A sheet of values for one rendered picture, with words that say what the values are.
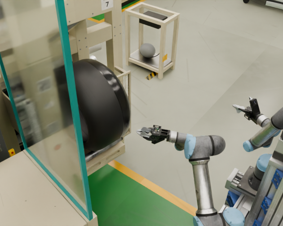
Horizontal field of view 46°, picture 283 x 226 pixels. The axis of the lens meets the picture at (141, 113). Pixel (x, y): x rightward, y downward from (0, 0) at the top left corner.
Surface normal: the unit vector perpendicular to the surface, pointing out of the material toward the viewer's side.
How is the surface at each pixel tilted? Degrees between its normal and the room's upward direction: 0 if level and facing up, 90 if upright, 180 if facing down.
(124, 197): 0
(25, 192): 0
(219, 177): 0
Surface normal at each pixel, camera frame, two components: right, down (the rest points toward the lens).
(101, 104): 0.55, -0.08
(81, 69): 0.04, -0.75
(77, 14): 0.68, 0.48
